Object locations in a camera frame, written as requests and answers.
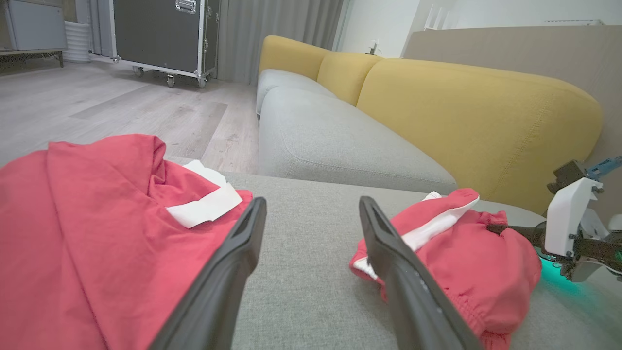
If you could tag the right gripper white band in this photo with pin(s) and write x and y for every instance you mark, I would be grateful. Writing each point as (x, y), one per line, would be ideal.
(566, 218)

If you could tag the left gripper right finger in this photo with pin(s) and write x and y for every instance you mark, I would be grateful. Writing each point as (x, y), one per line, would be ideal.
(408, 291)

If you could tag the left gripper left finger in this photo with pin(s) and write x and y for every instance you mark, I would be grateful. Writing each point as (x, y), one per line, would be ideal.
(218, 287)

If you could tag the red shorts white waistband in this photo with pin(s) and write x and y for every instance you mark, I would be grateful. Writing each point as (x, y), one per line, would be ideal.
(481, 272)

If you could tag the red basketball jersey white sleeves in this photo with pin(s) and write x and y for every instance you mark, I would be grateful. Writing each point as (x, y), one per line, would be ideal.
(87, 233)

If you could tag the large grey sofa chaise seat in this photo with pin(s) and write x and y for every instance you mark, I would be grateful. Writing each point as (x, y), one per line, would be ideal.
(311, 272)

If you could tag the yellow sofa backrest cushion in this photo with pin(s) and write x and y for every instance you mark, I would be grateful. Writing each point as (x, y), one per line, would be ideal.
(345, 75)
(291, 53)
(476, 126)

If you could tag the grey sofa back cushion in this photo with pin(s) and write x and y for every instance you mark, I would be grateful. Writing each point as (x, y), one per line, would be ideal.
(330, 141)

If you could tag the grey sofa seat cushion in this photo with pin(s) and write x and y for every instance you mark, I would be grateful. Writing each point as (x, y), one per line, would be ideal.
(282, 82)

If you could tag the small white object behind sofa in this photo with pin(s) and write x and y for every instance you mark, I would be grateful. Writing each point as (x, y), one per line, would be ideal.
(372, 47)

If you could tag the black flight case on wheels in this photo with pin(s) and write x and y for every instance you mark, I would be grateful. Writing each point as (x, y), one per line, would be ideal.
(160, 34)

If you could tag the grey curtain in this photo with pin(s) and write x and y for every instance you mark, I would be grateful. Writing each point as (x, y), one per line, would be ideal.
(277, 34)

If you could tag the white ribbed bin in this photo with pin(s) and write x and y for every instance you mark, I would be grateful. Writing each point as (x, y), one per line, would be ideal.
(77, 41)

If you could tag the grey cabinet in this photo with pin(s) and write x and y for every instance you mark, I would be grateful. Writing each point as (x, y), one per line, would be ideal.
(31, 24)

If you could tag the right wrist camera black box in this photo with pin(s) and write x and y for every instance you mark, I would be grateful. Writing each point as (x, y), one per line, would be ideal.
(566, 176)

